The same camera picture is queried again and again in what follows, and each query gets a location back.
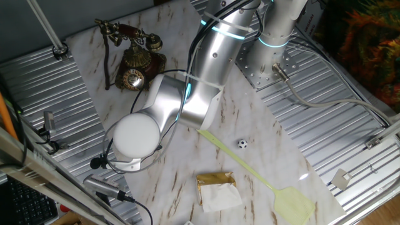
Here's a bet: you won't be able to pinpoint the gold tissue pack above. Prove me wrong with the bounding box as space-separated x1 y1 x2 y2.
196 171 244 214

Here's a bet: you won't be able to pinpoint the black fuzzy microphone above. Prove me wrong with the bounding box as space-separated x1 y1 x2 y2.
89 157 109 170

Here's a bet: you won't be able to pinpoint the yellow-green fly swatter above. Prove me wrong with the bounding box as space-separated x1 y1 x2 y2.
196 129 316 225

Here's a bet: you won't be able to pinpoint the white box with red print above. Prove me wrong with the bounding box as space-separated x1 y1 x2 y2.
295 0 328 36

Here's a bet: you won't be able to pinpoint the brown cardboard box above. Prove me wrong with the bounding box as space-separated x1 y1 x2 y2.
51 212 83 225

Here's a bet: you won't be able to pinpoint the grey tripod pole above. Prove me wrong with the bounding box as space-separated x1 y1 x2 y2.
26 0 69 61

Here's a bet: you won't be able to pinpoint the orange green fuzzy plush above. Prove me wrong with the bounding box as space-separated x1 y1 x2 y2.
315 0 400 114

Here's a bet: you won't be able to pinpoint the orange pole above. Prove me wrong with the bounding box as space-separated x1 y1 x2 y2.
0 92 19 140

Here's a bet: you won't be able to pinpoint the black keyboard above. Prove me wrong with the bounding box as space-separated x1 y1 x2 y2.
6 176 59 225

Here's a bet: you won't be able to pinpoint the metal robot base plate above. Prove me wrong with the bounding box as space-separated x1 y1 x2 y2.
234 40 299 90

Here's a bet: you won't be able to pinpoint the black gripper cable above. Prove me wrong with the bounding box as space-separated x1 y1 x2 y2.
101 68 188 171

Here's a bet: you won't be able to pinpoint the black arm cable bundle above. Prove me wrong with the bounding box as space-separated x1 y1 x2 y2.
186 0 261 84

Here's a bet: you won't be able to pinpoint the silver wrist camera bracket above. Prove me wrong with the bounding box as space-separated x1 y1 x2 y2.
105 157 142 173

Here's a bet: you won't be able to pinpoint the dark phone cord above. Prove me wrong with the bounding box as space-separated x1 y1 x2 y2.
102 34 111 91

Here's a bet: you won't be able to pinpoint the black camera cable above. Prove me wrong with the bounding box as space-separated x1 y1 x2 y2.
124 196 154 225

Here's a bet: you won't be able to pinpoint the silver ribbed camera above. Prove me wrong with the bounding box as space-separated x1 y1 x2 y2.
83 174 129 203

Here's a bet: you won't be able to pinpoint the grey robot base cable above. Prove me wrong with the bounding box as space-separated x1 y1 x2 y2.
271 62 393 124

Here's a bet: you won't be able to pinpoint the white and black floor cables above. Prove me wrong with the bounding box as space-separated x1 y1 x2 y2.
290 31 395 126

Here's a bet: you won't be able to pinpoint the metal camera mount clamp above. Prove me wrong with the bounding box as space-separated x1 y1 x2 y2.
34 110 68 154

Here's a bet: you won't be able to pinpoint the aluminium frame bar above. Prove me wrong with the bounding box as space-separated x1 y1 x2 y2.
0 126 126 225
374 117 400 142

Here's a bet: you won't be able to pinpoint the small metal bracket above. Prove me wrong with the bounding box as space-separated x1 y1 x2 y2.
364 136 383 150

